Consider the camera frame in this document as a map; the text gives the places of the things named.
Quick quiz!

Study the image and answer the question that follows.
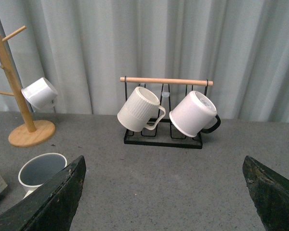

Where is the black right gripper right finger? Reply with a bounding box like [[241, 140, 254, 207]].
[[242, 156, 289, 231]]

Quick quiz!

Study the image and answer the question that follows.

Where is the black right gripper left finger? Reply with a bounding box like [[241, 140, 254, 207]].
[[0, 155, 86, 231]]

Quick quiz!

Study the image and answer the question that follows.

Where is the black wire mug rack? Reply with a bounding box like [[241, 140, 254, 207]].
[[120, 76, 220, 149]]

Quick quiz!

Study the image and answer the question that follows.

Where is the white mug on tree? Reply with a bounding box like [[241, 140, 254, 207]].
[[21, 77, 58, 110]]

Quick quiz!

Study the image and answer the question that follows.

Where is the cream ribbed mug grey inside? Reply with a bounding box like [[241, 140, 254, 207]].
[[18, 153, 67, 198]]

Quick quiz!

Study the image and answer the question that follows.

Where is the wooden mug tree stand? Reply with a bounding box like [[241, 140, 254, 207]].
[[0, 26, 56, 147]]

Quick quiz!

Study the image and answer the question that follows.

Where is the white mug black handle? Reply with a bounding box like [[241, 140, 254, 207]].
[[169, 90, 221, 138]]

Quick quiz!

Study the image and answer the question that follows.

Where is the cream ribbed hanging mug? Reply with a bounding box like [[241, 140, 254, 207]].
[[117, 86, 166, 132]]

